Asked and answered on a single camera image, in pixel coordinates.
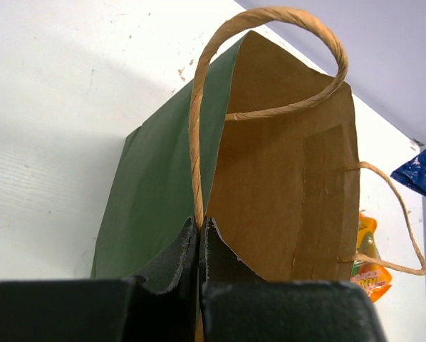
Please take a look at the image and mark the orange candy packet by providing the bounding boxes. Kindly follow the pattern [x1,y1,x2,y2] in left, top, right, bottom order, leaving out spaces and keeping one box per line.
[350,209,393,304]

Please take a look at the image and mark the green paper bag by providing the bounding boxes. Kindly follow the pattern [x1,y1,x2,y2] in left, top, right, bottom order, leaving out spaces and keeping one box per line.
[90,6,426,342]

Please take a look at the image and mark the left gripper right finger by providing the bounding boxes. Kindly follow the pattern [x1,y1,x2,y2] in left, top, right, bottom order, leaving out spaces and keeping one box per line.
[199,217,386,342]

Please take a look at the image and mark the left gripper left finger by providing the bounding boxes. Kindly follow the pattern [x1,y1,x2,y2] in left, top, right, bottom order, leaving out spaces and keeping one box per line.
[0,218,198,341]

